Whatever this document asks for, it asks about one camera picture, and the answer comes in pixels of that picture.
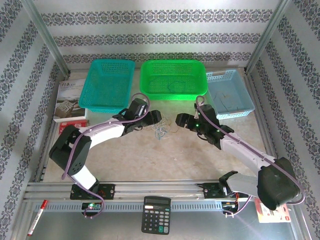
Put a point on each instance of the green plastic basket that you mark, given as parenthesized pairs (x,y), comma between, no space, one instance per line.
(190,75)

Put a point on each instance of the aluminium mounting rail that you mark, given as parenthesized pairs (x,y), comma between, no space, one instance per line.
(155,188)

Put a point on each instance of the aluminium frame post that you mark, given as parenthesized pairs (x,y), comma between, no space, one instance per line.
(267,35)
(45,32)

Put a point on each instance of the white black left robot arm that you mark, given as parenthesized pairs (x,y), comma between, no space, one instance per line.
(105,135)

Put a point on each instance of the red white marker pen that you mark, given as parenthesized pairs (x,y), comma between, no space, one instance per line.
(37,217)

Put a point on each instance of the small circuit board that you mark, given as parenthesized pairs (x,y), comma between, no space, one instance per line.
(91,206)
(228,205)

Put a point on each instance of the teal plastic basket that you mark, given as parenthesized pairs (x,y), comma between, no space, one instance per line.
(107,82)

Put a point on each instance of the aluminium side rail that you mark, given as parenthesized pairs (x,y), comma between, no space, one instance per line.
(46,160)
(264,125)

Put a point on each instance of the red blister pack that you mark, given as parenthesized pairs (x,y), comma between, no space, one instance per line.
(282,217)

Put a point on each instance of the light blue plastic basket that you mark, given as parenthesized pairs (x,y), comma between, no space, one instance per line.
(232,85)

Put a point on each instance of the white grey book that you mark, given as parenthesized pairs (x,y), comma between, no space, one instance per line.
(67,100)

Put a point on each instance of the red flat box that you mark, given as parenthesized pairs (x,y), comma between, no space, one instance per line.
(80,123)

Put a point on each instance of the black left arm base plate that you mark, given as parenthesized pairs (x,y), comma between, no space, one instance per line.
(107,191)

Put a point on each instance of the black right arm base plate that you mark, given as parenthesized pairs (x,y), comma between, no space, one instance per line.
(211,191)

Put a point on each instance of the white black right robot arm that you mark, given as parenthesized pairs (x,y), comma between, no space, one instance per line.
(247,160)

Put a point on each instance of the black desk calculator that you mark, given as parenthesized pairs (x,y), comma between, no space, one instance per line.
(156,217)

